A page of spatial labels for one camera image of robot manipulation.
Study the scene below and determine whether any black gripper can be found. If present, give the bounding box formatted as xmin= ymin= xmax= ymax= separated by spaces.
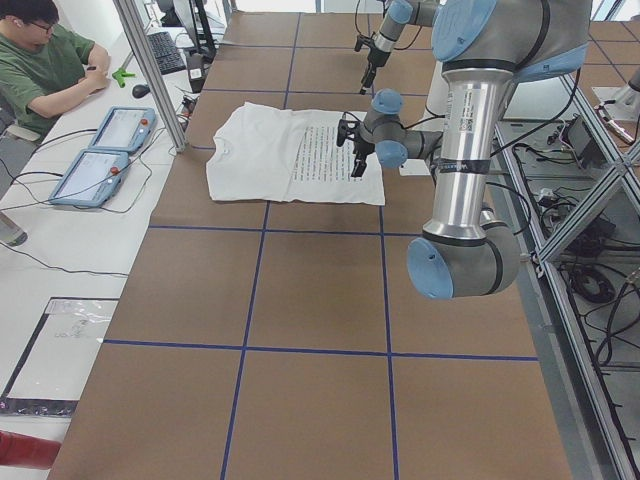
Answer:
xmin=354 ymin=33 xmax=390 ymax=95
xmin=336 ymin=113 xmax=373 ymax=178

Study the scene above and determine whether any white long-sleeve printed shirt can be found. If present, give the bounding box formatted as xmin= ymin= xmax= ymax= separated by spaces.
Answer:
xmin=206 ymin=102 xmax=385 ymax=206

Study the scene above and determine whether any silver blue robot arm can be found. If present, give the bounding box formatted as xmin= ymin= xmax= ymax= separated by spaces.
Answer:
xmin=354 ymin=0 xmax=444 ymax=95
xmin=337 ymin=0 xmax=591 ymax=299

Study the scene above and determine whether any black keyboard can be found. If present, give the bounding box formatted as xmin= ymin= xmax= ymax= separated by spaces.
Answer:
xmin=147 ymin=31 xmax=186 ymax=75

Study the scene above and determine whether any black computer mouse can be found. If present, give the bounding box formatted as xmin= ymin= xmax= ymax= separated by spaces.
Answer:
xmin=131 ymin=84 xmax=150 ymax=99

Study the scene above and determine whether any upper blue teach pendant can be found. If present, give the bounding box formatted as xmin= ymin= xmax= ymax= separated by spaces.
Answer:
xmin=89 ymin=106 xmax=157 ymax=154

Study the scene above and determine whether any blue teach pendant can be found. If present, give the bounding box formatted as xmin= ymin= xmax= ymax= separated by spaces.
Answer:
xmin=89 ymin=106 xmax=157 ymax=154
xmin=48 ymin=149 xmax=130 ymax=208

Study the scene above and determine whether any green plastic tool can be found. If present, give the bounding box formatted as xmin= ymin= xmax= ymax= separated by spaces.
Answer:
xmin=112 ymin=68 xmax=136 ymax=88

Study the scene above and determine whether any lower blue teach pendant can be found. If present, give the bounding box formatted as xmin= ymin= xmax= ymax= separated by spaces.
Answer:
xmin=48 ymin=149 xmax=130 ymax=208

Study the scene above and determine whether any person in green shirt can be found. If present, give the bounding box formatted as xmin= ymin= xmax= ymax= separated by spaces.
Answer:
xmin=1 ymin=1 xmax=110 ymax=136

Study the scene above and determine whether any clear plastic sheet mat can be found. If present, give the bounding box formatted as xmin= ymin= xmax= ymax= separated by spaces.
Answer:
xmin=1 ymin=297 xmax=118 ymax=418

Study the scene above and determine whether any red cylinder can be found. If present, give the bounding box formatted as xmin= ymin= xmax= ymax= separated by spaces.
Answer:
xmin=1 ymin=430 xmax=62 ymax=470

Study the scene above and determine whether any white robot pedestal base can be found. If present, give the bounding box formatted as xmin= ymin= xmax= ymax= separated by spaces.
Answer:
xmin=398 ymin=69 xmax=451 ymax=177

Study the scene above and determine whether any aluminium frame post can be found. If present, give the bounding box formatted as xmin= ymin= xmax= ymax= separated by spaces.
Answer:
xmin=113 ymin=0 xmax=187 ymax=153

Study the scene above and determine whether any aluminium side frame rail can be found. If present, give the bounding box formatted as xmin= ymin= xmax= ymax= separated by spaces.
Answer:
xmin=492 ymin=74 xmax=640 ymax=480

